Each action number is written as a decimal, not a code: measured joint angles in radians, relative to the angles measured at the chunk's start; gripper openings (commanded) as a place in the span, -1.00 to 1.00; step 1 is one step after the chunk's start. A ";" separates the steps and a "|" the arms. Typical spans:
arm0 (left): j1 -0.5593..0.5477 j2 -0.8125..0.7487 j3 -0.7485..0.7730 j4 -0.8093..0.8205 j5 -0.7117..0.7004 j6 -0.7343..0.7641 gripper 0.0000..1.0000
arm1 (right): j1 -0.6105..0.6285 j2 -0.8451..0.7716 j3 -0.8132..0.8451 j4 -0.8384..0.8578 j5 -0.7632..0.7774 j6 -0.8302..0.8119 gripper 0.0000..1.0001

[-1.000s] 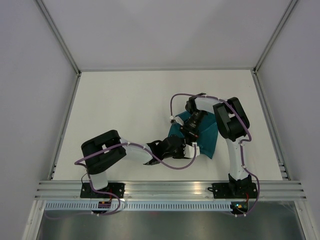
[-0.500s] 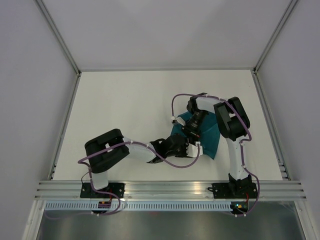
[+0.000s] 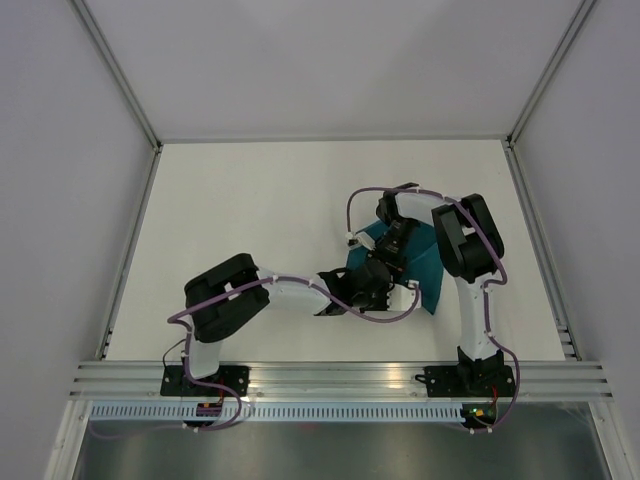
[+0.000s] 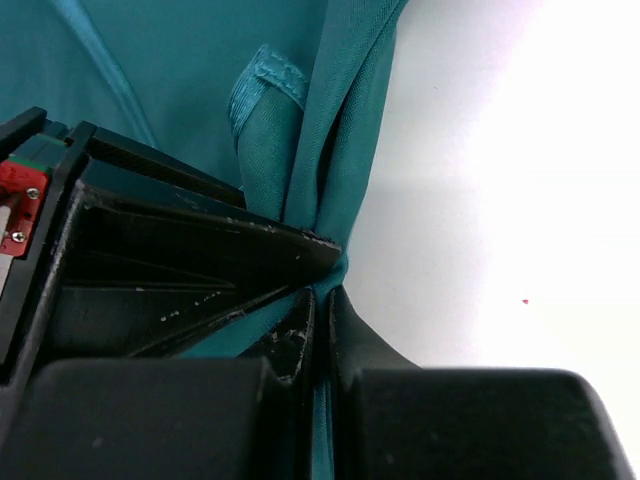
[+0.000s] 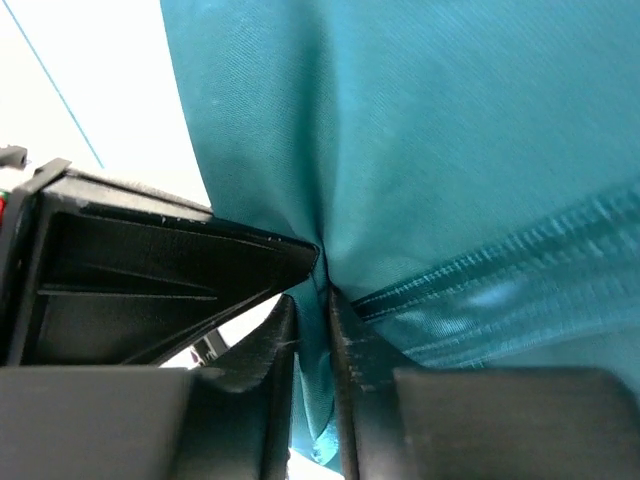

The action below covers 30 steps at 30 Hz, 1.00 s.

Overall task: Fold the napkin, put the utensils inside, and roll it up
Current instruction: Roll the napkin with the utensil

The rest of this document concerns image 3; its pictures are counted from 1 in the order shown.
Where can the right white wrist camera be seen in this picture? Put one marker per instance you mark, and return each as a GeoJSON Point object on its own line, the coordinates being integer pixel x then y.
{"type": "Point", "coordinates": [360, 239]}

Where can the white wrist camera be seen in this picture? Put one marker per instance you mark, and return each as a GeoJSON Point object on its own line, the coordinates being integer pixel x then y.
{"type": "Point", "coordinates": [403, 298]}
{"type": "Point", "coordinates": [360, 239]}

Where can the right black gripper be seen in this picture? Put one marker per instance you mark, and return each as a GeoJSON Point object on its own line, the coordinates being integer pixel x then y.
{"type": "Point", "coordinates": [397, 264]}

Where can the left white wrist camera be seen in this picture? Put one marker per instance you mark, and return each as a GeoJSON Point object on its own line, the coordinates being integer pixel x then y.
{"type": "Point", "coordinates": [403, 298]}

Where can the aluminium mounting rail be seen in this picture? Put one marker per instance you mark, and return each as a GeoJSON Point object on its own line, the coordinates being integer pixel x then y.
{"type": "Point", "coordinates": [546, 381]}

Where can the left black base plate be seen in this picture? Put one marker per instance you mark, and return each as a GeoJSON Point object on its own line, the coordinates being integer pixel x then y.
{"type": "Point", "coordinates": [227, 380]}

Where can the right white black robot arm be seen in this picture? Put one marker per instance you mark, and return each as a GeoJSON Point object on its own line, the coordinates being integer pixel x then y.
{"type": "Point", "coordinates": [470, 250]}

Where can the aluminium frame post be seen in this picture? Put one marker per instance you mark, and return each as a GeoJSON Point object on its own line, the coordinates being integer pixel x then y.
{"type": "Point", "coordinates": [577, 22]}
{"type": "Point", "coordinates": [98, 39]}

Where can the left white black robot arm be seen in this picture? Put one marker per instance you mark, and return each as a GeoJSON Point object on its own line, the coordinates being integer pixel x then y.
{"type": "Point", "coordinates": [226, 297]}

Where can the right aluminium frame post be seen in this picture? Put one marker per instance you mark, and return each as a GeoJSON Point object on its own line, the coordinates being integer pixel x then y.
{"type": "Point", "coordinates": [577, 22]}

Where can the left aluminium frame post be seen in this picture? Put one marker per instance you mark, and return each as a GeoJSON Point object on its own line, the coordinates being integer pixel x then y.
{"type": "Point", "coordinates": [98, 39]}

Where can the white slotted cable duct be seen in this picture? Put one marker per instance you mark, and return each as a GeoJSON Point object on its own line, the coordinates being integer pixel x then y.
{"type": "Point", "coordinates": [439, 412]}

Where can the teal cloth napkin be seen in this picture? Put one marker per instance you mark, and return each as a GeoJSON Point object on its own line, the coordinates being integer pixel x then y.
{"type": "Point", "coordinates": [423, 261]}

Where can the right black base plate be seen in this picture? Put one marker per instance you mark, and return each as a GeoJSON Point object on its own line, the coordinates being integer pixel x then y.
{"type": "Point", "coordinates": [450, 382]}

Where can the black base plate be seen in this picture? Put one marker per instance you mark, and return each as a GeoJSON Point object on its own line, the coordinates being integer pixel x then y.
{"type": "Point", "coordinates": [450, 382]}
{"type": "Point", "coordinates": [227, 380]}

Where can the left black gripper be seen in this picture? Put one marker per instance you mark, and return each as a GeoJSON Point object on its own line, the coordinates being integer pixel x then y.
{"type": "Point", "coordinates": [383, 304]}

